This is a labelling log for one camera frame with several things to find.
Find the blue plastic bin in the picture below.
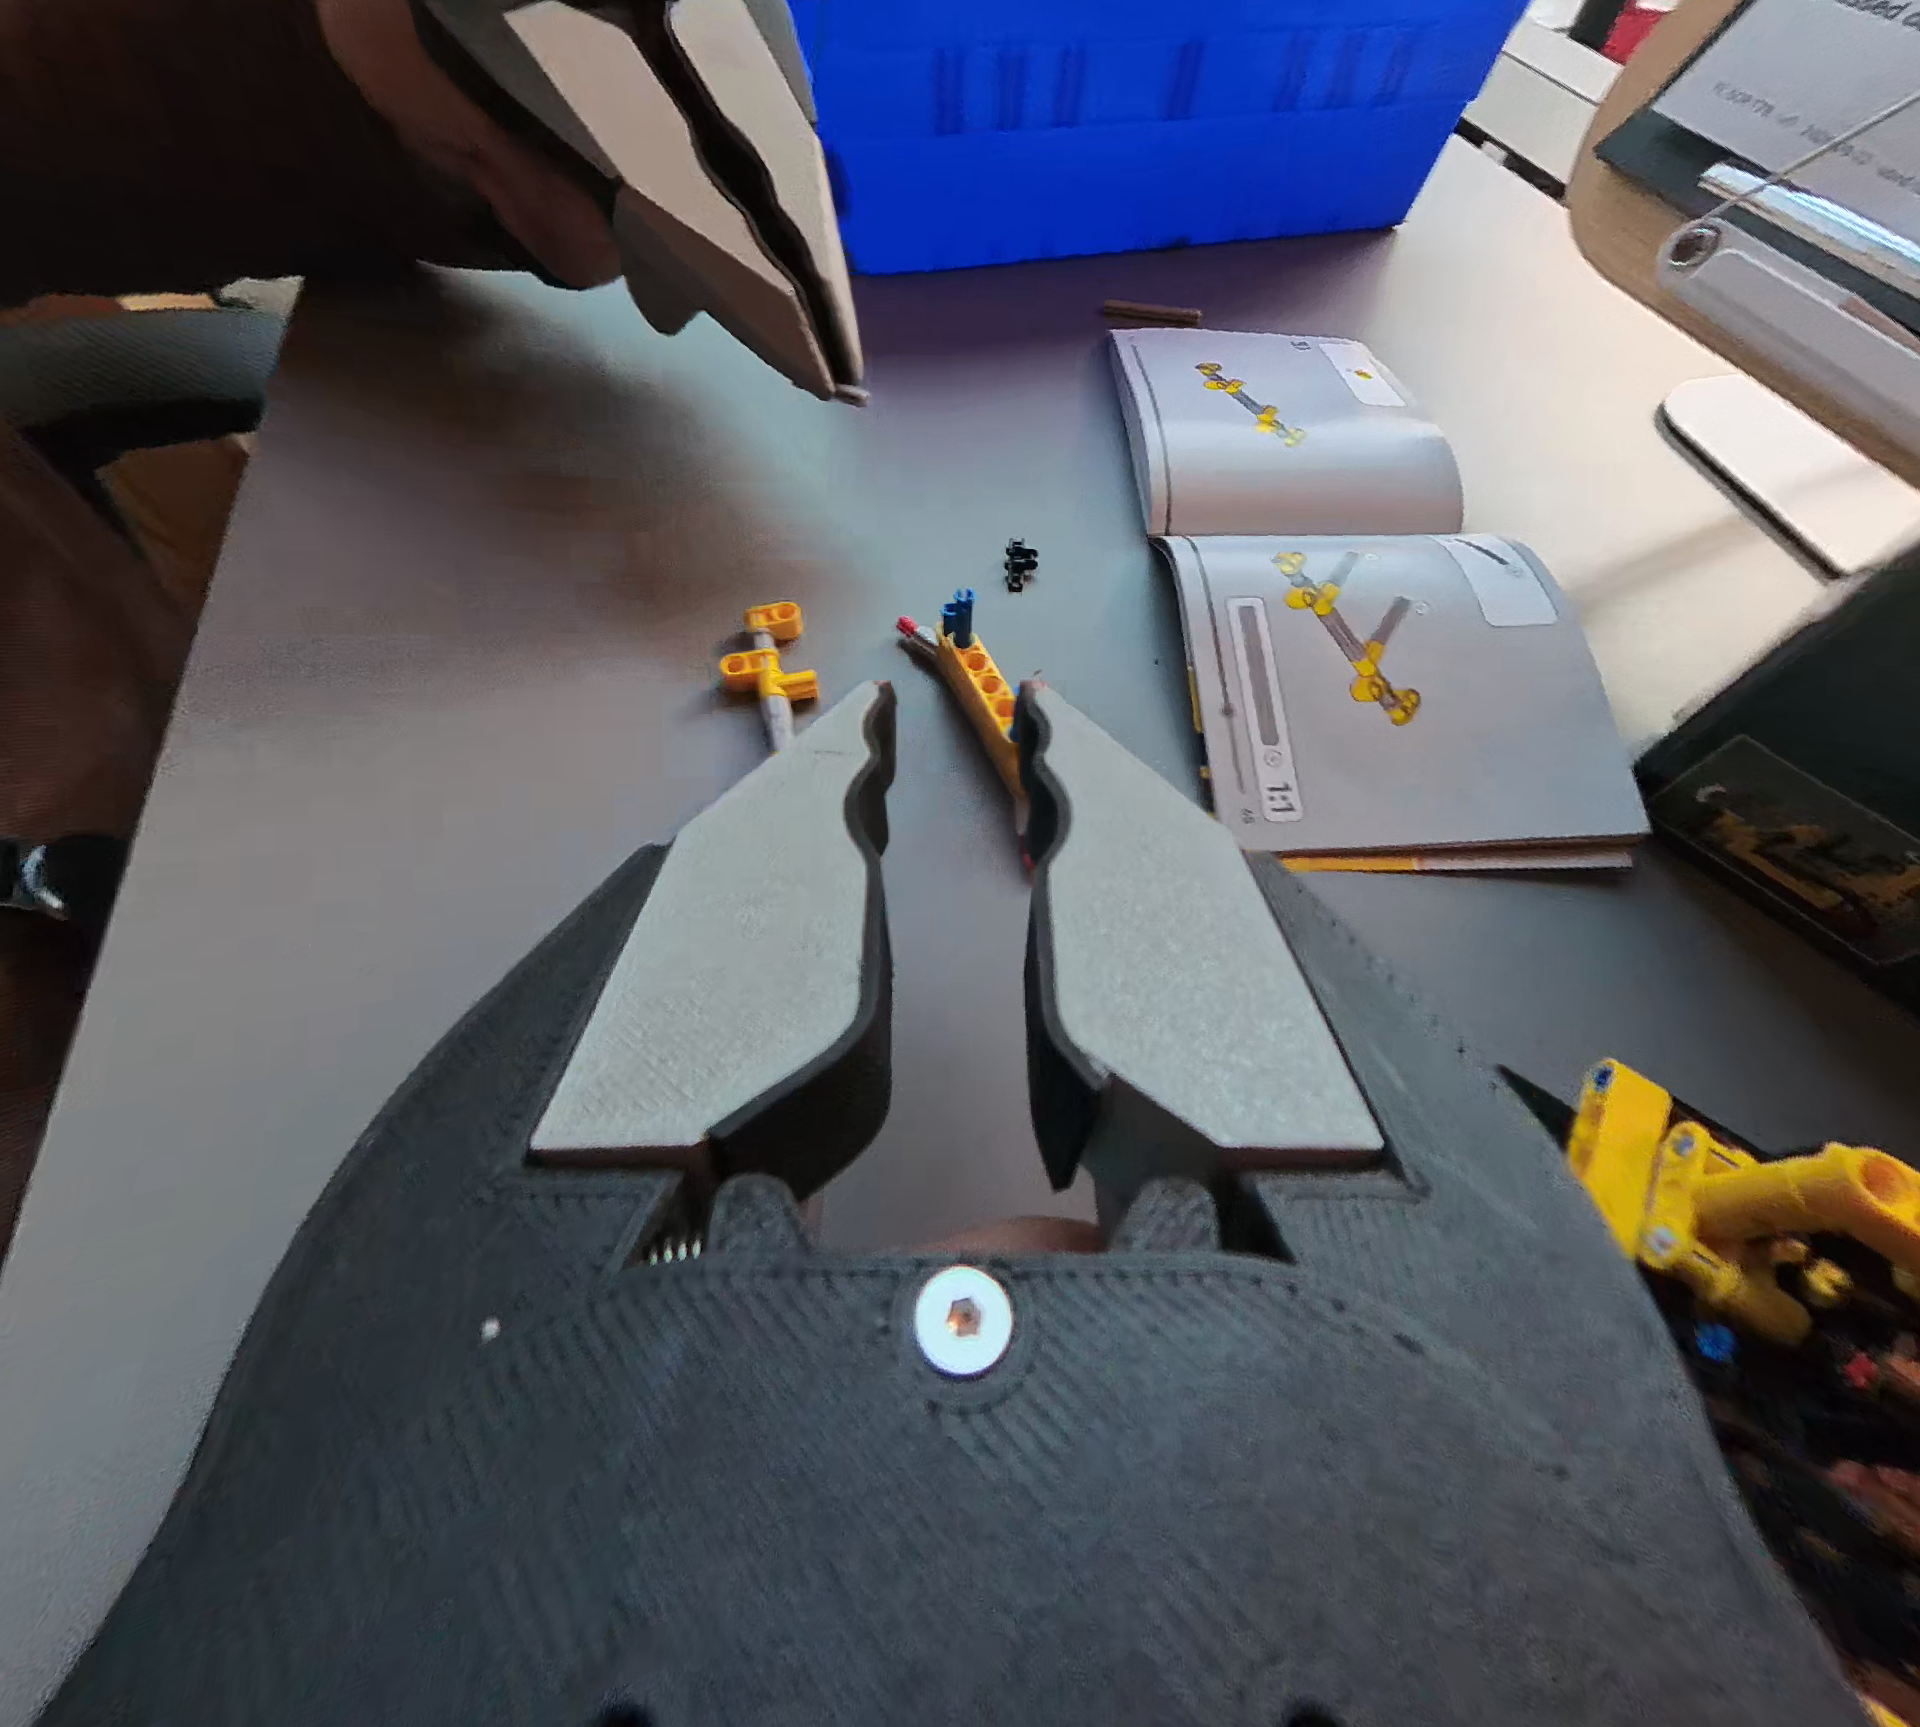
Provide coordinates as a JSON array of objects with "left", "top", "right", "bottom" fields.
[{"left": 743, "top": 0, "right": 1591, "bottom": 277}]

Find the grey side table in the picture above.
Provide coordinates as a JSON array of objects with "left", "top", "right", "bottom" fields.
[{"left": 1455, "top": 12, "right": 1626, "bottom": 198}]

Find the black printed box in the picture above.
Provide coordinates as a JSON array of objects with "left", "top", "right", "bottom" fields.
[{"left": 1628, "top": 560, "right": 1920, "bottom": 973}]

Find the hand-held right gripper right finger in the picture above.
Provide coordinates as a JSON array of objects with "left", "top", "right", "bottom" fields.
[{"left": 1016, "top": 681, "right": 1390, "bottom": 1192}]

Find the yellow lego vehicle model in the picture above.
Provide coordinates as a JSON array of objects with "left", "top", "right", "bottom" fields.
[{"left": 1558, "top": 1054, "right": 1920, "bottom": 1727}]

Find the white flat stand base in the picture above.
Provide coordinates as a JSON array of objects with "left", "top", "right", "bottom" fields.
[{"left": 1657, "top": 376, "right": 1920, "bottom": 582}]

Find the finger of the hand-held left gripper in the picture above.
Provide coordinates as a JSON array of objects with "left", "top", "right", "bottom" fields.
[
  {"left": 508, "top": 0, "right": 837, "bottom": 399},
  {"left": 666, "top": 0, "right": 869, "bottom": 407}
]

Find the lego instruction booklet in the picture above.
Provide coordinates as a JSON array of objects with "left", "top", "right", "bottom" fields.
[{"left": 1103, "top": 326, "right": 1657, "bottom": 876}]

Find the black office chair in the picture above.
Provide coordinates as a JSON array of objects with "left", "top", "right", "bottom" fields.
[{"left": 0, "top": 277, "right": 306, "bottom": 530}]

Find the wooden clipboard with paper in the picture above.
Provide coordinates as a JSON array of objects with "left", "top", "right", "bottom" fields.
[{"left": 1568, "top": 0, "right": 1920, "bottom": 482}]

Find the person's left forearm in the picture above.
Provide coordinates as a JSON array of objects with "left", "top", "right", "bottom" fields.
[{"left": 0, "top": 0, "right": 447, "bottom": 311}]

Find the silver metal tube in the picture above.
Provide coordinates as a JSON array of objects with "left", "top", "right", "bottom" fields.
[{"left": 1657, "top": 208, "right": 1920, "bottom": 392}]

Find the grey axle with yellow connectors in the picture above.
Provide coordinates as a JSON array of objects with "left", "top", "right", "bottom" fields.
[{"left": 720, "top": 600, "right": 823, "bottom": 759}]

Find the yellow beam with blue pins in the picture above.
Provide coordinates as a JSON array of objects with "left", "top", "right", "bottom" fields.
[{"left": 895, "top": 587, "right": 1044, "bottom": 876}]

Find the person's left hand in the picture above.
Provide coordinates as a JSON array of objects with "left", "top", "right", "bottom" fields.
[{"left": 306, "top": 0, "right": 631, "bottom": 292}]

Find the white printed paper sheet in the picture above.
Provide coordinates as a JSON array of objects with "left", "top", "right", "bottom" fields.
[{"left": 1654, "top": 0, "right": 1920, "bottom": 214}]

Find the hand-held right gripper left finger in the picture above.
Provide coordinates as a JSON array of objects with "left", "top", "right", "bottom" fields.
[{"left": 529, "top": 674, "right": 895, "bottom": 1177}]

